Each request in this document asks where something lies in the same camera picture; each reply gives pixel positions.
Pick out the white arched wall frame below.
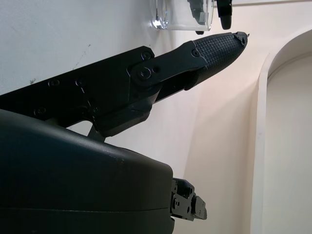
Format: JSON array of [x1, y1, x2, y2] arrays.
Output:
[[253, 29, 312, 234]]

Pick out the clear glass cup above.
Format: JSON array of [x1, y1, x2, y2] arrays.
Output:
[[150, 0, 216, 31]]

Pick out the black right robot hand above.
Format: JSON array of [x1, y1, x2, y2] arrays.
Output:
[[0, 31, 249, 234]]

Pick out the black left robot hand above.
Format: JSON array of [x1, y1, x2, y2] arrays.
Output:
[[187, 0, 234, 35]]

